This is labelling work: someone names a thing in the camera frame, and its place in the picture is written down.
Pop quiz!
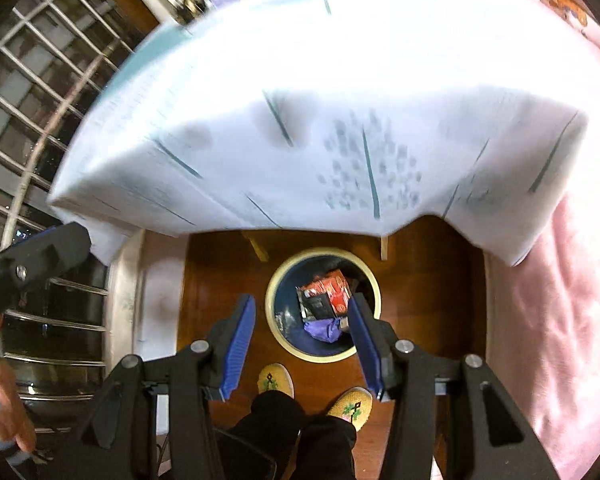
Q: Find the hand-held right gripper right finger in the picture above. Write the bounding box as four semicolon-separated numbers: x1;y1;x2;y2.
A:
347;292;561;480

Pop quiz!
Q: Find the person's leg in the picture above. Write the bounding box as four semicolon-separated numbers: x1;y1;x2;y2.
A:
297;414;358;480
217;390;306;480

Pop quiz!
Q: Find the person's left hand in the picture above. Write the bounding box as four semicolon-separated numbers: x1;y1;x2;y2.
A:
0;360;37;453

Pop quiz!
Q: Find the round trash bin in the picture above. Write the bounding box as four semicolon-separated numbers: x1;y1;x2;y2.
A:
265;247;382;363

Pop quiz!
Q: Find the person's right leg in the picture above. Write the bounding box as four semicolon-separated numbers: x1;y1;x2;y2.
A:
297;414;358;480

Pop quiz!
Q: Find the person's left leg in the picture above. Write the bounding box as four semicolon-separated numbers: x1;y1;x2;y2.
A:
217;390;306;480

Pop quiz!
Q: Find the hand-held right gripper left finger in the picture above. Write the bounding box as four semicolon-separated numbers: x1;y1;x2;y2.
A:
55;294;257;480

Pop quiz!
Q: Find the yellow embroidered slipper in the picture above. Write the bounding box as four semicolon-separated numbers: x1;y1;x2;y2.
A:
327;386;373;431
257;364;296;401

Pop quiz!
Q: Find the metal window grille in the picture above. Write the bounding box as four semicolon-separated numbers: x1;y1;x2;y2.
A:
0;0;146;431

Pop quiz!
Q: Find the tree print bed sheet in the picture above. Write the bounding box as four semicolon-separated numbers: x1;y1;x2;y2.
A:
47;0;588;268

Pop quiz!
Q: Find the crumpled purple plastic bag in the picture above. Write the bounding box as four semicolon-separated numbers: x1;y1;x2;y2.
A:
304;317;343;343

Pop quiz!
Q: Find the red and black packet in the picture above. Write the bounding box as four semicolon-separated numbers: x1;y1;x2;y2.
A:
296;269;353;322

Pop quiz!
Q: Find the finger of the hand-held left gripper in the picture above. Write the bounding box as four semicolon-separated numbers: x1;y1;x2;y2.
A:
0;222;92;328

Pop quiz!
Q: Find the pink blanket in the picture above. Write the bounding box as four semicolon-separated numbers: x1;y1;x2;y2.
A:
460;0;600;478

